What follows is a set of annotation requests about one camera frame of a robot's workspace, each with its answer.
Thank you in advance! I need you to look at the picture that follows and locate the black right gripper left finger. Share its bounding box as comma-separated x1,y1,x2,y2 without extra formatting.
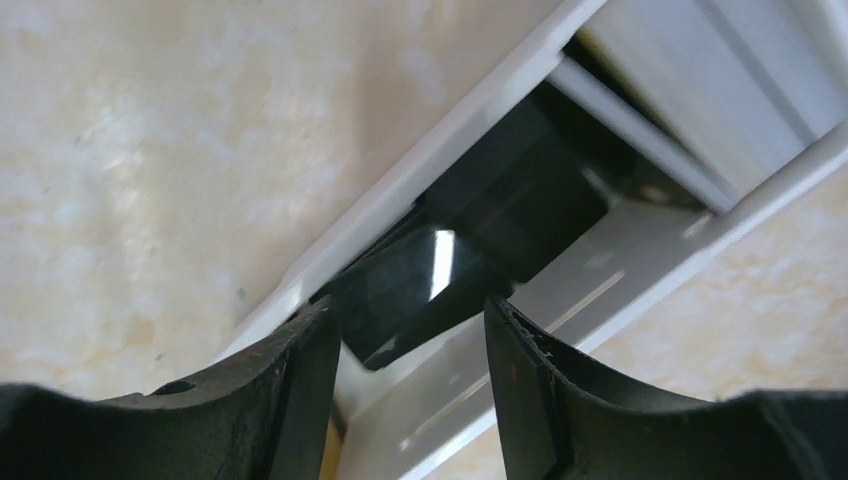
1,300,341,479

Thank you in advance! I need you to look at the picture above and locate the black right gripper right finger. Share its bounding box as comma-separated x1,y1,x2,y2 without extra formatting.
484,297,847,479

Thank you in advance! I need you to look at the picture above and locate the black card in tray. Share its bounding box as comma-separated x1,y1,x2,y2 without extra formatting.
319,84,637,371

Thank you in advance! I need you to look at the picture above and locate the white card tray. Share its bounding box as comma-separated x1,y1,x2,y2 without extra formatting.
222,1,847,479

